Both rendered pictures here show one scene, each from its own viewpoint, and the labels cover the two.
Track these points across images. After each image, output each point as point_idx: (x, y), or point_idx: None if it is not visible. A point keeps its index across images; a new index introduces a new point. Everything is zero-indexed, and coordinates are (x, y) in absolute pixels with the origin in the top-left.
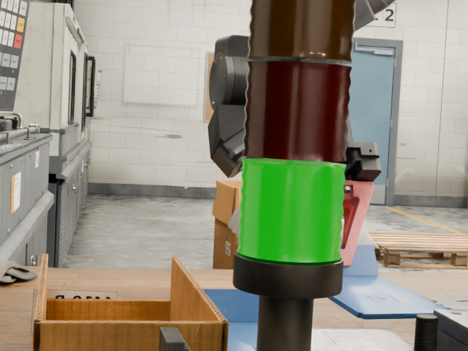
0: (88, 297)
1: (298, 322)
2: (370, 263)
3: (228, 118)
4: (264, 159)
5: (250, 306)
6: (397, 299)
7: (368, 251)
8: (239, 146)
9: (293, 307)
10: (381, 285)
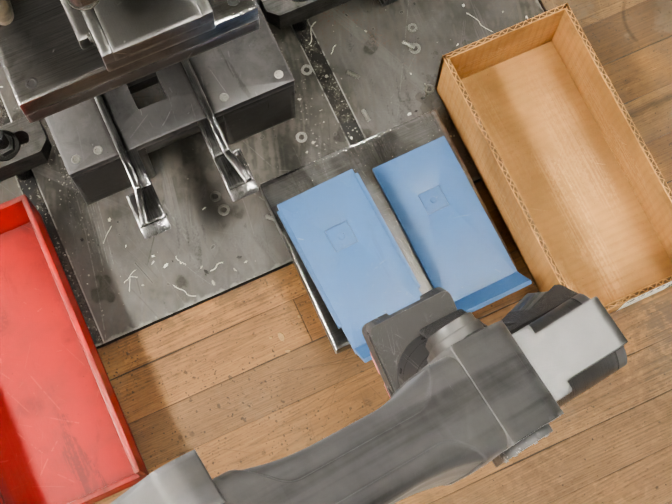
0: (652, 290)
1: None
2: (364, 348)
3: (559, 296)
4: None
5: (478, 296)
6: (327, 239)
7: (367, 353)
8: (535, 297)
9: None
10: (346, 298)
